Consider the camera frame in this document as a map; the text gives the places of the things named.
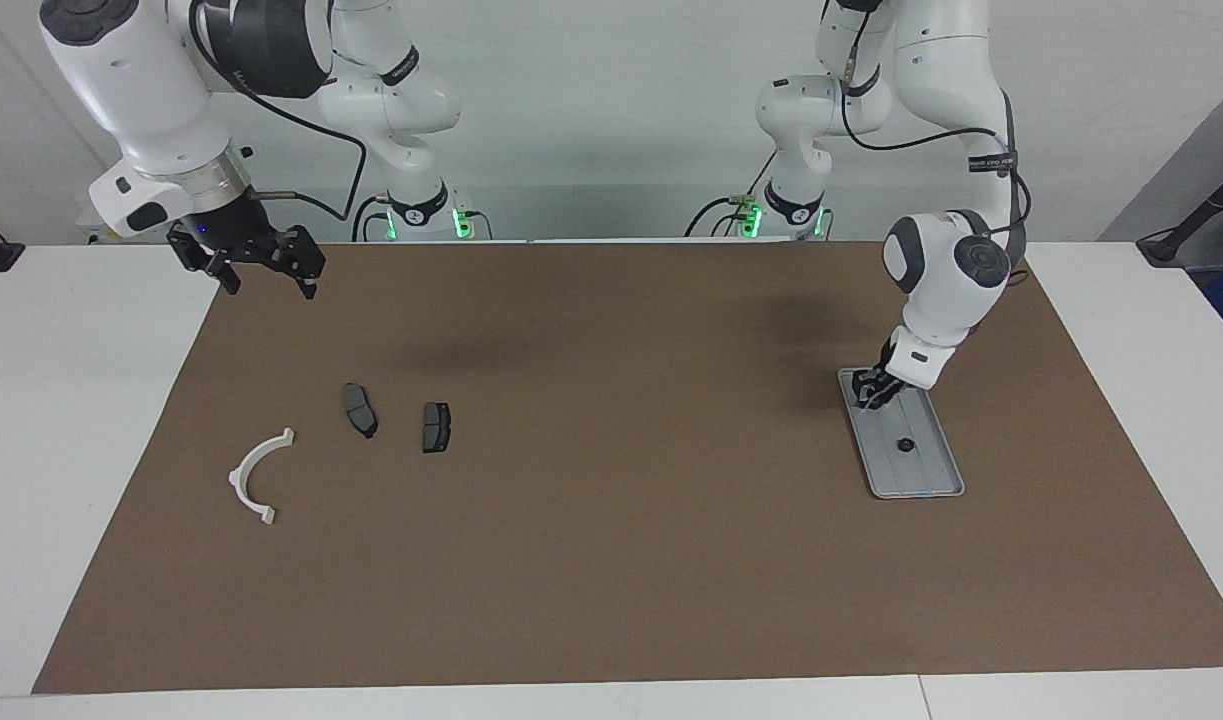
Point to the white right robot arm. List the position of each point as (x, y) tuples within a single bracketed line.
[(141, 90)]

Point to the white semicircular plastic bracket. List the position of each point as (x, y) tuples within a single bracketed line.
[(238, 480)]

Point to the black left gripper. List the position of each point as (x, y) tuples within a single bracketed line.
[(886, 362)]

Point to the silver metal tray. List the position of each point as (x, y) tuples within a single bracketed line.
[(921, 470)]

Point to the long grey brake pad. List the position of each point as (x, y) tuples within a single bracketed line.
[(359, 410)]

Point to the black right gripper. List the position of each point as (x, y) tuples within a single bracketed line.
[(256, 245)]

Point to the brown paper table mat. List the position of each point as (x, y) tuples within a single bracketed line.
[(611, 560)]

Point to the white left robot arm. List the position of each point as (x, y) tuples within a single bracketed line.
[(946, 270)]

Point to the short grey brake pad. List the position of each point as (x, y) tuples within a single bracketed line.
[(436, 427)]

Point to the black clamped camera stand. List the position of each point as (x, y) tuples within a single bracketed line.
[(1166, 248)]

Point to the white power supply box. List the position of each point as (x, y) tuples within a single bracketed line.
[(83, 228)]

